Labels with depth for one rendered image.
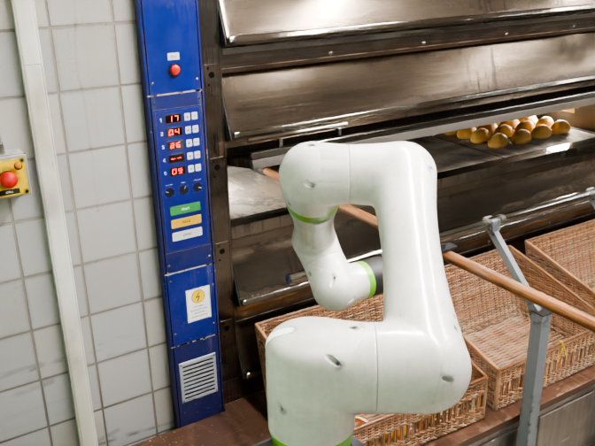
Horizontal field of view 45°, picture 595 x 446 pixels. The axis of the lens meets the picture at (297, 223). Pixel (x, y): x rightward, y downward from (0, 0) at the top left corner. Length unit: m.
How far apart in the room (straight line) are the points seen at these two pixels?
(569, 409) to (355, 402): 1.68
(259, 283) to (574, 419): 1.17
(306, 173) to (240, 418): 1.22
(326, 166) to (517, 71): 1.54
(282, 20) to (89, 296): 0.92
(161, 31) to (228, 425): 1.18
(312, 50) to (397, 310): 1.21
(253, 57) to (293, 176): 0.82
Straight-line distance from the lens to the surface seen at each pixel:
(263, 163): 1.95
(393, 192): 1.23
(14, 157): 1.80
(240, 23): 2.00
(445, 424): 2.26
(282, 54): 2.09
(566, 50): 2.93
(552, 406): 2.55
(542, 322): 2.20
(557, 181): 3.07
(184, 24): 1.92
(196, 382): 2.26
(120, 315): 2.09
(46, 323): 2.04
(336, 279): 1.65
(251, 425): 2.30
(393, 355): 1.01
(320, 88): 2.18
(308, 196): 1.28
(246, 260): 2.21
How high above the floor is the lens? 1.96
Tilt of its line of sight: 21 degrees down
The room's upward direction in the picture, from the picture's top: 1 degrees counter-clockwise
